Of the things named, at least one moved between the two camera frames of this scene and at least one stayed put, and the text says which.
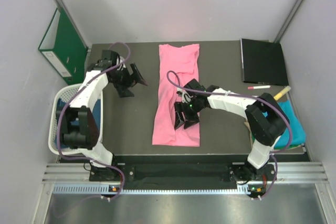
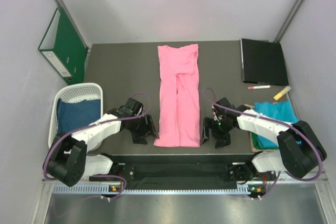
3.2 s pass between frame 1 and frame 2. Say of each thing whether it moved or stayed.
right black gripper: moved
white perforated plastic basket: stayed
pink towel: stayed
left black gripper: moved
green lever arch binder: stayed
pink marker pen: stayed
